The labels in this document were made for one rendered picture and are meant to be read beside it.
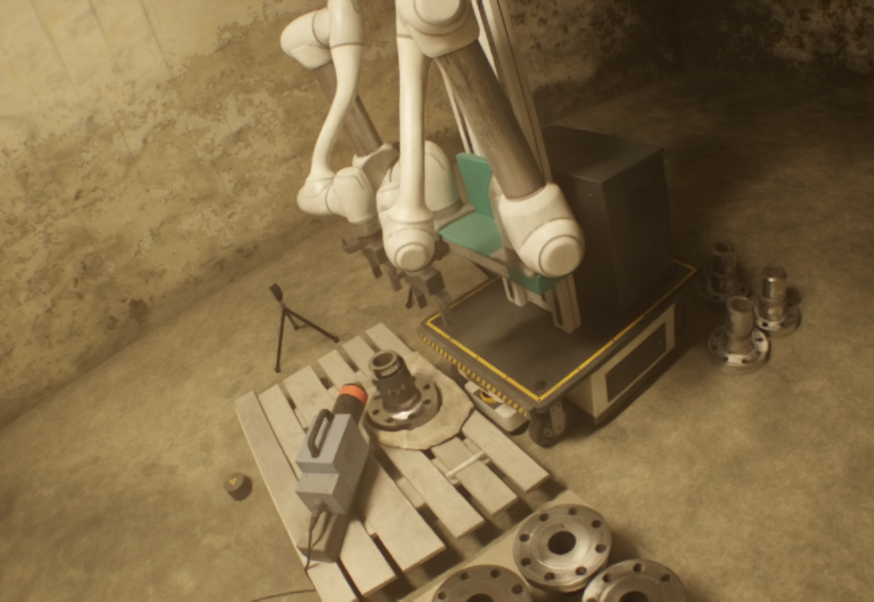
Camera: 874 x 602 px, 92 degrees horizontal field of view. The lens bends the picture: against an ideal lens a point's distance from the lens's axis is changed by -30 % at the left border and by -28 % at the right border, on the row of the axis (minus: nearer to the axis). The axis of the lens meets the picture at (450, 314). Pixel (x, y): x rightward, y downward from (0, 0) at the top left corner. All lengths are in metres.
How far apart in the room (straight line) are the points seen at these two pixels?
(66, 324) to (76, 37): 1.96
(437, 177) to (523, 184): 0.63
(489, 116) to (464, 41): 0.18
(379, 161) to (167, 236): 2.34
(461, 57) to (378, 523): 1.35
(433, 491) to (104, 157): 3.00
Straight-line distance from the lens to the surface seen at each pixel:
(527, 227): 1.25
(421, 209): 1.25
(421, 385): 2.10
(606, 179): 1.69
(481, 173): 1.78
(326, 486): 1.70
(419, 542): 1.71
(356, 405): 1.89
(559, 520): 1.51
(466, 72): 1.15
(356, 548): 1.78
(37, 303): 4.20
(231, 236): 4.04
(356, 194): 1.63
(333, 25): 1.69
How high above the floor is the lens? 1.53
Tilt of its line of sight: 34 degrees down
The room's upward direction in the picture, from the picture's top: 19 degrees counter-clockwise
